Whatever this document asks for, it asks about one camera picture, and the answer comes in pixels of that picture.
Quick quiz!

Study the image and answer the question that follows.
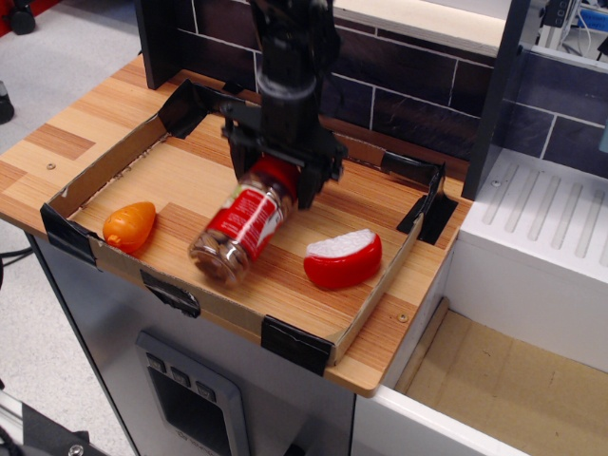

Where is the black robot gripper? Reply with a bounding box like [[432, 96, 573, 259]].
[[220, 87, 348, 210]]

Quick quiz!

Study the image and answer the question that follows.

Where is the basil bottle with red lid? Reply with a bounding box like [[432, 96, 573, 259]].
[[188, 156, 300, 287]]

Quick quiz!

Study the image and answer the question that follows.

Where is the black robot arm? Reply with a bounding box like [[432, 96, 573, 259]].
[[220, 1, 348, 210]]

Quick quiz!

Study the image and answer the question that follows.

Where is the cardboard fence with black tape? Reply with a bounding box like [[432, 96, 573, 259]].
[[40, 81, 466, 390]]

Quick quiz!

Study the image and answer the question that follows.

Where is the red white toy cheese wedge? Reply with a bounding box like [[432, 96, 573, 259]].
[[303, 229, 383, 289]]

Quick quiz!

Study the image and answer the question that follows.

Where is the orange toy carrot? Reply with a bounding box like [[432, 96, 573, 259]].
[[103, 201, 156, 254]]

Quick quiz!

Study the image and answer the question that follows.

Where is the grey toy oven panel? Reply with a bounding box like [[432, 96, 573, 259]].
[[136, 332, 251, 455]]

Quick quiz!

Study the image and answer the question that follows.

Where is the white toy sink unit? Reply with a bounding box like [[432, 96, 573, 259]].
[[351, 151, 607, 455]]

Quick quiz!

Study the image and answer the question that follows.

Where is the dark left shelf post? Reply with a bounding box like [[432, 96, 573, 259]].
[[134, 0, 195, 89]]

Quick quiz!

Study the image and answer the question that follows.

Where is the dark grey vertical post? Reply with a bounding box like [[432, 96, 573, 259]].
[[462, 1, 530, 200]]

